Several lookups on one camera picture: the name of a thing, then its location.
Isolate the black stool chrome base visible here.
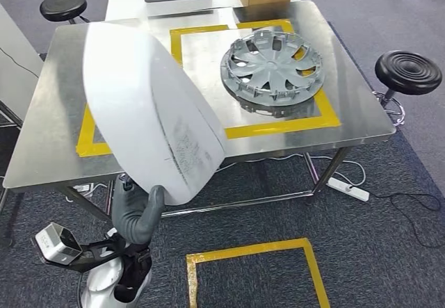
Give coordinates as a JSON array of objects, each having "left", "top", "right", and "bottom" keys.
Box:
[
  {"left": 372, "top": 50, "right": 443, "bottom": 127},
  {"left": 38, "top": 0, "right": 91, "bottom": 25}
]

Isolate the large yellow tape rectangle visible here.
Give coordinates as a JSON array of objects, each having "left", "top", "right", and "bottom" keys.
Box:
[{"left": 170, "top": 19, "right": 342, "bottom": 141}]

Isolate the thin black cable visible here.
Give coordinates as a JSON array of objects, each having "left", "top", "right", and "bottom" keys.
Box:
[{"left": 0, "top": 47, "right": 39, "bottom": 80}]

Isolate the white curved plastic part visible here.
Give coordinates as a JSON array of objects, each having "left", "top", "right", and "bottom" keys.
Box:
[{"left": 82, "top": 22, "right": 229, "bottom": 206}]

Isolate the grey wheel hubcap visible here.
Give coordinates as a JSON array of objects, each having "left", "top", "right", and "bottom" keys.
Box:
[{"left": 220, "top": 29, "right": 326, "bottom": 108}]

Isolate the steel workbench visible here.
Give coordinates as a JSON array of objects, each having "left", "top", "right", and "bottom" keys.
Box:
[{"left": 0, "top": 0, "right": 396, "bottom": 248}]

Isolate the yellow floor tape marking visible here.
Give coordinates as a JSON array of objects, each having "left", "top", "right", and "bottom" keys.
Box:
[{"left": 186, "top": 237, "right": 331, "bottom": 308}]

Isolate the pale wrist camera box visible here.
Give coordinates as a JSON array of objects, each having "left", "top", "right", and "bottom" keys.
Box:
[{"left": 35, "top": 222, "right": 84, "bottom": 266}]

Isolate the white cable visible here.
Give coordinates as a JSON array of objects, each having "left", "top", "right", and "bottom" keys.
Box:
[
  {"left": 64, "top": 181, "right": 109, "bottom": 203},
  {"left": 215, "top": 154, "right": 367, "bottom": 188}
]

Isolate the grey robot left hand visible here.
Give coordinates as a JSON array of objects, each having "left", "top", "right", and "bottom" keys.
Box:
[{"left": 111, "top": 175, "right": 166, "bottom": 246}]

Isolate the small yellow tape rectangle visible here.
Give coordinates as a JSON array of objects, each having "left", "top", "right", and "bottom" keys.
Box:
[{"left": 75, "top": 103, "right": 114, "bottom": 159}]

